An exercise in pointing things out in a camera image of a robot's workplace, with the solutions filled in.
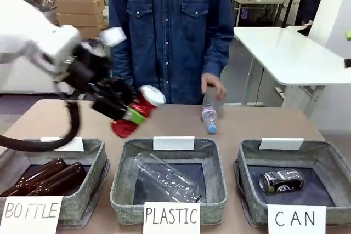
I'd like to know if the person torso denim shirt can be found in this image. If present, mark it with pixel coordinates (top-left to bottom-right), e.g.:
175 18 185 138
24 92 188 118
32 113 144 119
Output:
106 0 235 106

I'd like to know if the white PLASTIC label card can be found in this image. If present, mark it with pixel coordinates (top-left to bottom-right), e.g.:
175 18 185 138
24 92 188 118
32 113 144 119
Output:
142 201 201 234

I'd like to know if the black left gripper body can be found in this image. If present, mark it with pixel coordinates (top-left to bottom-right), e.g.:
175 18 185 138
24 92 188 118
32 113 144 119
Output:
59 43 137 121

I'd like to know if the grey background desk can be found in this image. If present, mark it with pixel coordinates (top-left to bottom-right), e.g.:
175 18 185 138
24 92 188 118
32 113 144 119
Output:
233 0 285 26

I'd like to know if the white card behind bottle basket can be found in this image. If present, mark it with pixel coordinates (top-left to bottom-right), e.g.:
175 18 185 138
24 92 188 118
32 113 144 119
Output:
40 136 85 152

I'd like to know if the black item on white table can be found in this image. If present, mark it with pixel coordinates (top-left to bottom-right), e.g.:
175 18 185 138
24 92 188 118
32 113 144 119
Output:
297 20 313 36

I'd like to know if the grey felt can basket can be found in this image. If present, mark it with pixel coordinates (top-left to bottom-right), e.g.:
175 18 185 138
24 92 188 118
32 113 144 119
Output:
234 138 351 228

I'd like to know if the person right forearm denim sleeve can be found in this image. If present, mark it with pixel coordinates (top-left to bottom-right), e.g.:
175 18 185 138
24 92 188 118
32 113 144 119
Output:
108 33 135 87

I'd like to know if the black corrugated cable hose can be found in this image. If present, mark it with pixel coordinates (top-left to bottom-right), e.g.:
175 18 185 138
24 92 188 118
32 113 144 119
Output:
0 99 83 152

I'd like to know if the small water bottle blue cap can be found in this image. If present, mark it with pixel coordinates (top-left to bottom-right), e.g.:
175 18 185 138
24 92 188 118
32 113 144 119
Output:
201 100 219 135

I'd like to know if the person left hand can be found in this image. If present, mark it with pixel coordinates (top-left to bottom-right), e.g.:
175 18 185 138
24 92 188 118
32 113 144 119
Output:
201 72 228 101

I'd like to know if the white card behind can basket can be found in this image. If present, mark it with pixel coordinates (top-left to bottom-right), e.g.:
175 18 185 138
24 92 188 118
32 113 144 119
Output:
258 137 304 151

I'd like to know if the white background table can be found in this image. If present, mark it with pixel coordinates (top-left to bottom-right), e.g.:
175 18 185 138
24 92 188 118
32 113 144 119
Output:
233 25 351 109

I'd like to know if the grey felt plastic basket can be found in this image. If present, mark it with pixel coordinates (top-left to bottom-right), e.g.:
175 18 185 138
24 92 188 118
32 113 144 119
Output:
109 137 228 226

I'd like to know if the white card behind plastic basket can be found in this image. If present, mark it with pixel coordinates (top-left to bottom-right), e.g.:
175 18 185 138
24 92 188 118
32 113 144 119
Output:
152 136 196 151

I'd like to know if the small cardboard box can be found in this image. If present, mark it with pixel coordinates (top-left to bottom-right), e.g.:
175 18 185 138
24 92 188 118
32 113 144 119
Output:
76 25 104 40

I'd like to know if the grey felt bottle basket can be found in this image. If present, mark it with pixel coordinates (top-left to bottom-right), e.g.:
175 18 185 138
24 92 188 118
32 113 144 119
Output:
0 138 109 228

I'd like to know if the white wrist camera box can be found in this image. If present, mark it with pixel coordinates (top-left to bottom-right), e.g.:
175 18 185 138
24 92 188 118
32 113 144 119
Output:
98 26 127 47

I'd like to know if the white CAN label card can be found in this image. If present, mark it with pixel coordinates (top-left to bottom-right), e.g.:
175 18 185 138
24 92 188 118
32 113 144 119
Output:
267 204 327 234

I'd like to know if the flat cardboard box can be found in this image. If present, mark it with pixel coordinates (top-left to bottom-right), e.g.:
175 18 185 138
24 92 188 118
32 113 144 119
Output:
56 12 105 28

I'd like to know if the brown glass bottle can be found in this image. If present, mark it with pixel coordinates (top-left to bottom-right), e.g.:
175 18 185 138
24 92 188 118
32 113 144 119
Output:
26 162 87 197
0 157 68 197

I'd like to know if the large clear plastic bottle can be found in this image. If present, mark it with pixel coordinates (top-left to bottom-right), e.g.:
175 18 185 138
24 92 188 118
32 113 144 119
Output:
133 153 205 204

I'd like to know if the crushed red soda can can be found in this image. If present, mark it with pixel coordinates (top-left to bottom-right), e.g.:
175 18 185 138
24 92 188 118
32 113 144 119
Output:
111 85 167 139

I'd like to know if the white BOTTLE label card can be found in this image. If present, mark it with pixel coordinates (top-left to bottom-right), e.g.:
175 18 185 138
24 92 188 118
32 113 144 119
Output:
0 195 64 234

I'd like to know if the person left forearm denim sleeve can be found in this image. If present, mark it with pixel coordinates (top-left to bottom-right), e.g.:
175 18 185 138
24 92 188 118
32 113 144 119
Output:
202 20 235 78

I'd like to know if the crushed black soda can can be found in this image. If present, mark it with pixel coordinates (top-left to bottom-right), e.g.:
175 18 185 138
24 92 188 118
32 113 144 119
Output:
258 169 305 193

